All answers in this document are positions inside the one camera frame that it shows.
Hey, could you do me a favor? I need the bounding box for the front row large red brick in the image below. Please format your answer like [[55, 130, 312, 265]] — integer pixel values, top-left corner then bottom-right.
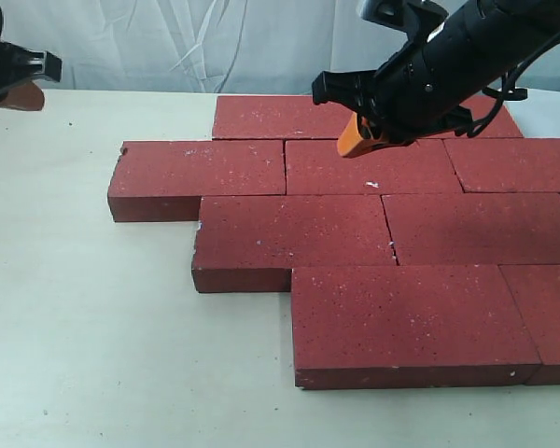
[[291, 265, 541, 390]]

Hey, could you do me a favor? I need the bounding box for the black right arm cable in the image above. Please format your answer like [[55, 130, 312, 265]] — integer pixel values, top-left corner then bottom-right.
[[466, 18, 560, 139]]

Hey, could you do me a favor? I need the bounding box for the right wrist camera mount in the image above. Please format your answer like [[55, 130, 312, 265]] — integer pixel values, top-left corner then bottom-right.
[[357, 0, 448, 43]]

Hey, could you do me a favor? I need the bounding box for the third row red brick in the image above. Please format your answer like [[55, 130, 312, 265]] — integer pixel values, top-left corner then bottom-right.
[[382, 193, 560, 265]]

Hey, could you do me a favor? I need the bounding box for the back row right red brick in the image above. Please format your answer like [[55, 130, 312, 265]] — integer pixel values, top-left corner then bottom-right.
[[419, 95, 525, 140]]

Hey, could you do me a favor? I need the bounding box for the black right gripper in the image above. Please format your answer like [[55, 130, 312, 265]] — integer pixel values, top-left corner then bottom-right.
[[312, 41, 527, 159]]

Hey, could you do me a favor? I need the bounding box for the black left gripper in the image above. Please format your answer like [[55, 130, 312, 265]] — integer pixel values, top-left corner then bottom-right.
[[0, 41, 62, 111]]

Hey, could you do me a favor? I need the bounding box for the second row right red brick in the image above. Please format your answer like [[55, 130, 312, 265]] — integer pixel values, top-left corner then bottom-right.
[[444, 138, 560, 195]]

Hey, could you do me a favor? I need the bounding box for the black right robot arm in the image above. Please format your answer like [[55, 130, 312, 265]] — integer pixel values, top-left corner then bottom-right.
[[312, 1, 560, 159]]

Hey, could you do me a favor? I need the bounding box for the back row left red brick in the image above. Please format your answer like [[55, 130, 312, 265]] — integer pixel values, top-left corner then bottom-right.
[[212, 95, 352, 140]]

